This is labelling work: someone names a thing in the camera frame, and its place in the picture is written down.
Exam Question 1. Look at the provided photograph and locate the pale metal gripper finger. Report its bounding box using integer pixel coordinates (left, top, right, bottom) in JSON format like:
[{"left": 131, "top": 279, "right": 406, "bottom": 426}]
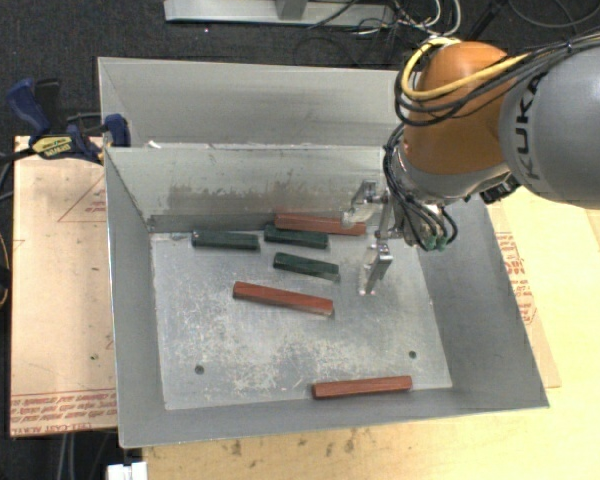
[
  {"left": 357, "top": 242, "right": 395, "bottom": 298},
  {"left": 341, "top": 179, "right": 382, "bottom": 230}
]

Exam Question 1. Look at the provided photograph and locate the red-brown flat block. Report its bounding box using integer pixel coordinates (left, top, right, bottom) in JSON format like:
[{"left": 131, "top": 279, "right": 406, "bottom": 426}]
[
  {"left": 273, "top": 212, "right": 368, "bottom": 237},
  {"left": 311, "top": 374, "right": 414, "bottom": 401},
  {"left": 231, "top": 280, "right": 336, "bottom": 318}
]

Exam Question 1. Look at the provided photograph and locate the dark green flat block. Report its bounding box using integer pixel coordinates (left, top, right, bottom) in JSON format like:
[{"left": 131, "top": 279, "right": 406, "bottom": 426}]
[
  {"left": 272, "top": 251, "right": 342, "bottom": 284},
  {"left": 263, "top": 223, "right": 330, "bottom": 250},
  {"left": 190, "top": 229, "right": 261, "bottom": 252}
]

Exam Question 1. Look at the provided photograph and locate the grey metal bin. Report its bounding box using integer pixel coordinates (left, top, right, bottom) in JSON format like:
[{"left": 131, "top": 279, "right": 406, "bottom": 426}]
[{"left": 97, "top": 56, "right": 551, "bottom": 450}]

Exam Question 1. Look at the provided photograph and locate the brown cardboard board red print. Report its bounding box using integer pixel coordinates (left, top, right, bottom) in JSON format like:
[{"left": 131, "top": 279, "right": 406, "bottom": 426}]
[{"left": 8, "top": 134, "right": 563, "bottom": 440}]

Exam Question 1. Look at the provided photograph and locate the black cylinder on white bracket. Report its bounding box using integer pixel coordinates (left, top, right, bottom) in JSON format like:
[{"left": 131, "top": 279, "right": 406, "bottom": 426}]
[{"left": 478, "top": 175, "right": 522, "bottom": 205}]

